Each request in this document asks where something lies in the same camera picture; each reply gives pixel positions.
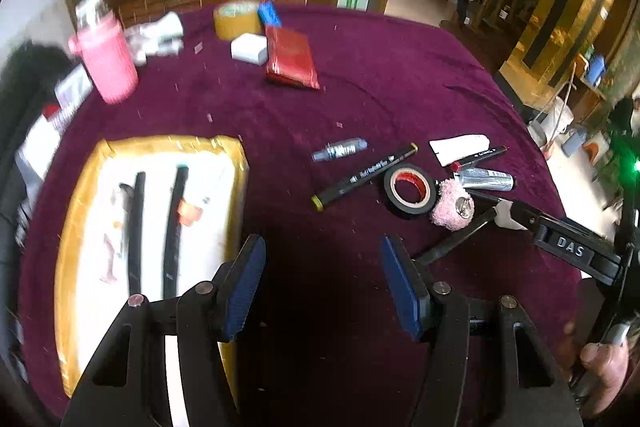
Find yellow-taped white foam box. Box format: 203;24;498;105
54;134;249;400

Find blue plastic container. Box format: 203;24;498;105
584;53;609;86

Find silver tube with black cap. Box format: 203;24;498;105
459;167;516;192

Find black leather chair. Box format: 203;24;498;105
0;42;76;268

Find black flat strip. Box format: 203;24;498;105
161;165;189;301
126;172;147;299

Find white packets on chair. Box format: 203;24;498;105
14;66;94;188

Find purple velvet tablecloth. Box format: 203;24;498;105
17;4;583;427

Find black marker with yellow end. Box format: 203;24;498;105
311;143;420;212

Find black marker with red end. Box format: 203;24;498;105
451;145;508;171

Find red foil packet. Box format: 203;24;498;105
264;25;321;90

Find white paper card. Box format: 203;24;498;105
429;133;491;166

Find small white box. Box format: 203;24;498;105
230;33;269;66

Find black electrical tape roll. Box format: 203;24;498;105
383;164;437;220

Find yellow packing tape roll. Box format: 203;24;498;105
213;1;263;40

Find person's right hand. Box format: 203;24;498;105
562;324;640;419

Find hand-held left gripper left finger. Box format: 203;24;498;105
60;234;267;427

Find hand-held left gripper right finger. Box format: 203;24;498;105
380;234;583;427

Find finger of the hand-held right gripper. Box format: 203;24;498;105
415;206;507;268
467;190;540;231

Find pink fluffy hair clip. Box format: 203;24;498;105
430;178;475;233

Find pink knitted-sleeve cup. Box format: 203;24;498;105
67;0;139;104

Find small blue object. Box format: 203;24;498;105
257;0;280;28

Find short dark marker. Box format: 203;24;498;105
311;137;369;163

